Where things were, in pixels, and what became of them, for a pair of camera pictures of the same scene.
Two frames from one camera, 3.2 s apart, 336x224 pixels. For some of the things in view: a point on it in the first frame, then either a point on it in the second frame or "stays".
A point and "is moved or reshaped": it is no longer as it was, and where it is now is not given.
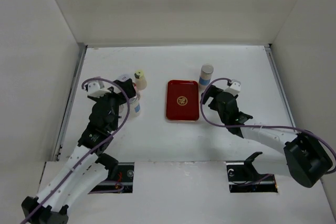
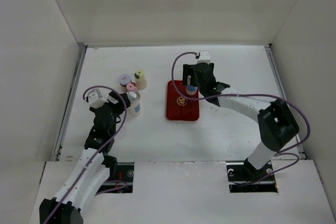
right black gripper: x=211 y=92 -> x=188 y=70
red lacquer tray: x=182 y=100 stays
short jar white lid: x=124 y=77 stays
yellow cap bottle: x=140 y=81 stays
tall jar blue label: x=206 y=71 is moved or reshaped
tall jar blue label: x=135 y=107 stays
